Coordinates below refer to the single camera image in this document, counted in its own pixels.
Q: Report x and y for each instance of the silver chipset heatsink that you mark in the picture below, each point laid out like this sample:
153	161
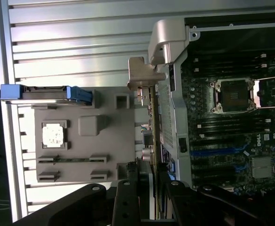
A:
263	167

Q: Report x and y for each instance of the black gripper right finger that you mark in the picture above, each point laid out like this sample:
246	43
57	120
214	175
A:
184	202

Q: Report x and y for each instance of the black expansion slot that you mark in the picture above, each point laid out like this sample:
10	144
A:
212	177
212	167
217	144

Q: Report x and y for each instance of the blue disk caddy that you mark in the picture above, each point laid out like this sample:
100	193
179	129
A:
10	91

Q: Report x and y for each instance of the green RAM stick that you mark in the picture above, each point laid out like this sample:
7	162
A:
73	160

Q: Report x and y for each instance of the silver CPU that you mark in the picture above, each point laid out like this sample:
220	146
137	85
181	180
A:
53	134

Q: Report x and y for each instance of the grey parts rack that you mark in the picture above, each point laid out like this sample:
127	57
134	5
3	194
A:
85	150

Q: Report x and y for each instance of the blue expansion slot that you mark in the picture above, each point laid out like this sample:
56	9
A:
217	152

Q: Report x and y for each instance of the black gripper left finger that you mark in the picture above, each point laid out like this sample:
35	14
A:
125	202

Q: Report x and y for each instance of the silver hard disk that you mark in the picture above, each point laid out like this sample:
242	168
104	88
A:
45	93

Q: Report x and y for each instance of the open black PC case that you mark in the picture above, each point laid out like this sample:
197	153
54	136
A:
179	113

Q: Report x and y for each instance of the CPU socket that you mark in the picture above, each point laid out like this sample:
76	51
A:
233	96

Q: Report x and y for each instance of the metal socket cover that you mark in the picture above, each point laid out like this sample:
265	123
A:
257	94

